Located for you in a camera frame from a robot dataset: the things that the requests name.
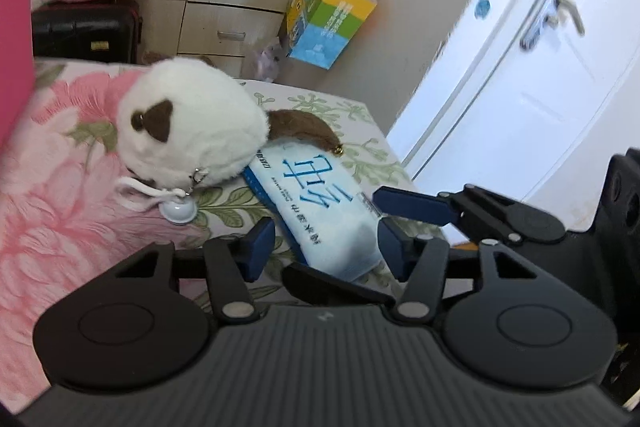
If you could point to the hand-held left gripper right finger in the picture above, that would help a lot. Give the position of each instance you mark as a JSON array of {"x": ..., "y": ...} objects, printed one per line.
[{"x": 392, "y": 252}]

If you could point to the pink cardboard box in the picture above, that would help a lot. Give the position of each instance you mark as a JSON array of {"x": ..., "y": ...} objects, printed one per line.
[{"x": 15, "y": 32}]

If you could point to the white door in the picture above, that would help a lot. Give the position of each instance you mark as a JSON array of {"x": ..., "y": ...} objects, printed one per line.
[{"x": 550, "y": 82}]

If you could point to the lilac plastic bag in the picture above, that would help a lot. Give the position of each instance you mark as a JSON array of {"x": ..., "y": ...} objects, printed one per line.
[{"x": 267, "y": 62}]

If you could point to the blue white tissue packet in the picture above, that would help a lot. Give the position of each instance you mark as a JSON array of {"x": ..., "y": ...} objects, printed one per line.
[{"x": 320, "y": 217}]

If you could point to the blue round sticker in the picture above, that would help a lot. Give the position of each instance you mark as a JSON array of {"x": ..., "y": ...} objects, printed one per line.
[{"x": 483, "y": 7}]

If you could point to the colourful striped paper bag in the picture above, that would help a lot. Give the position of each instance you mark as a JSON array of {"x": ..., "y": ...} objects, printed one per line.
[{"x": 330, "y": 22}]

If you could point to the black suitcase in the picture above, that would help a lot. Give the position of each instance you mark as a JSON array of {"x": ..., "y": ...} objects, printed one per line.
[{"x": 75, "y": 32}]

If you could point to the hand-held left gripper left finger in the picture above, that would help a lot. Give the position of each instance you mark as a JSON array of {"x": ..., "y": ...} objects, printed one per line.
[{"x": 260, "y": 247}]

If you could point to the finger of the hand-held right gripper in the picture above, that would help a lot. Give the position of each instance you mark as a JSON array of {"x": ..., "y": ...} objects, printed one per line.
[
  {"x": 330, "y": 284},
  {"x": 410, "y": 204}
]

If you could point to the white brown plush toy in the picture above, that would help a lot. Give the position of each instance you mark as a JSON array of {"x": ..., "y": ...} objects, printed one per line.
[{"x": 200, "y": 122}]

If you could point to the leaf print bed sheet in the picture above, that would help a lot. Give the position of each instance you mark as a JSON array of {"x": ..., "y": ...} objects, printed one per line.
[{"x": 350, "y": 117}]

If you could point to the pink floral blanket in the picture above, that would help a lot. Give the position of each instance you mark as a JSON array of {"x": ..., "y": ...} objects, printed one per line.
[{"x": 60, "y": 217}]

